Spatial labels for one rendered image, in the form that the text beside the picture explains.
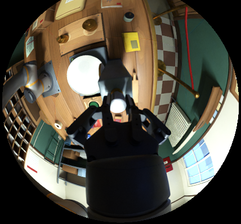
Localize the cardboard parcel with red label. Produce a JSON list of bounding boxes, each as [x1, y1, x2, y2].
[[100, 0, 123, 9]]

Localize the white knurled zero cap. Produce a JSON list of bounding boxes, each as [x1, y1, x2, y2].
[[110, 89, 126, 113]]

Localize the red rope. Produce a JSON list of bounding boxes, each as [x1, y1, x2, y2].
[[184, 6, 195, 90]]

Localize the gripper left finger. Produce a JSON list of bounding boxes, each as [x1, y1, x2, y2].
[[66, 93, 116, 143]]

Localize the red card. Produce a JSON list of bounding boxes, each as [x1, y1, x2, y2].
[[92, 119, 103, 129]]

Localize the white paper form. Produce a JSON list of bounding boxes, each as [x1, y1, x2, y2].
[[25, 36, 35, 58]]

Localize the white wall calendar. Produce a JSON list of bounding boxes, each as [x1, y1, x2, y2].
[[25, 151, 40, 174]]

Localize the small cardboard box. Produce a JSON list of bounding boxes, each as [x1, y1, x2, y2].
[[31, 12, 50, 33]]

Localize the white round scale pan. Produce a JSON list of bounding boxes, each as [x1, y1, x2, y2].
[[66, 55, 104, 96]]

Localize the grey parcel scale body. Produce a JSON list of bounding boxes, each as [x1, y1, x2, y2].
[[69, 46, 132, 97]]

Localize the yellow box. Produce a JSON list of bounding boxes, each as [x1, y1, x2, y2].
[[121, 31, 141, 53]]

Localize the red wall sign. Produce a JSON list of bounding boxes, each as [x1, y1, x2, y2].
[[162, 156, 173, 173]]

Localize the yellow padded envelope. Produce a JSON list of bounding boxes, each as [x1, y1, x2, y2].
[[54, 0, 90, 20]]

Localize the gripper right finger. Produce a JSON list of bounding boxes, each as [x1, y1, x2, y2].
[[125, 93, 172, 145]]

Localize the grey shelf trolley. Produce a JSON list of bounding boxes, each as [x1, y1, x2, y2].
[[56, 142, 88, 186]]

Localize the grey square base plate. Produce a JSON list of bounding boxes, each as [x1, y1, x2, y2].
[[37, 60, 61, 98]]

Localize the large brass weight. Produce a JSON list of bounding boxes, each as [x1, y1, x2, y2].
[[82, 18, 98, 32]]

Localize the wooden side rest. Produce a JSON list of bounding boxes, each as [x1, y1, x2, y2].
[[57, 12, 106, 57]]

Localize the white radiator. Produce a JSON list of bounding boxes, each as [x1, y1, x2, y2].
[[164, 102, 193, 148]]

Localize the brass stanchion post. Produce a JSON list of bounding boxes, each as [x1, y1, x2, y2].
[[152, 4, 189, 26], [157, 59, 200, 99]]

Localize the wooden box with green button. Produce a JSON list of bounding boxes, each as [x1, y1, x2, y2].
[[83, 95, 104, 109]]

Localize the small brass weight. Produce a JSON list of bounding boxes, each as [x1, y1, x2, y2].
[[56, 34, 69, 44]]

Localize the wooden pigeonhole shelf unit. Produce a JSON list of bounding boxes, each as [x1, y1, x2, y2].
[[3, 65, 42, 162]]

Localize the window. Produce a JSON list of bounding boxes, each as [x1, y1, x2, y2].
[[182, 138, 216, 187]]

